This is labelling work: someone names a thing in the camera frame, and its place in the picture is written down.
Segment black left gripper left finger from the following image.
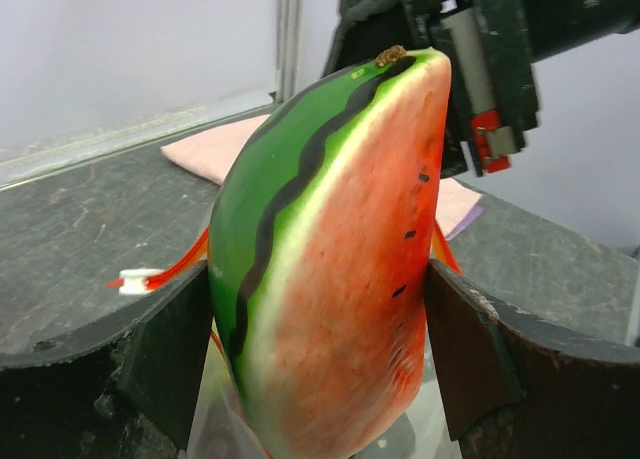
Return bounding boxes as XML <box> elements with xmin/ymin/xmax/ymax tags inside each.
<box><xmin>1</xmin><ymin>261</ymin><xmax>212</xmax><ymax>458</ymax></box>

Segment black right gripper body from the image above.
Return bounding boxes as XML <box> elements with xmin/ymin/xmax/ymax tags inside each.
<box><xmin>322</xmin><ymin>0</ymin><xmax>640</xmax><ymax>180</ymax></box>

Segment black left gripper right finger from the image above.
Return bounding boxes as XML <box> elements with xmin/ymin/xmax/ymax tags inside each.
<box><xmin>425</xmin><ymin>260</ymin><xmax>639</xmax><ymax>459</ymax></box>

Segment clear zip top bag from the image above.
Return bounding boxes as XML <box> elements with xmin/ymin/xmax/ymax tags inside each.
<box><xmin>106</xmin><ymin>229</ymin><xmax>461</xmax><ymax>458</ymax></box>

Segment toy peach slice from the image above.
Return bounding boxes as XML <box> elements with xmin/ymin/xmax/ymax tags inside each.
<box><xmin>208</xmin><ymin>48</ymin><xmax>452</xmax><ymax>458</ymax></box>

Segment purple sheet under cloth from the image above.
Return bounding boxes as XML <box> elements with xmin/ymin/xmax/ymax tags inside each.
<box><xmin>445</xmin><ymin>204</ymin><xmax>484</xmax><ymax>240</ymax></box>

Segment pink cloth with writing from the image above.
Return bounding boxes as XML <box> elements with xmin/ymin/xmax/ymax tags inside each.
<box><xmin>161</xmin><ymin>114</ymin><xmax>482</xmax><ymax>235</ymax></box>

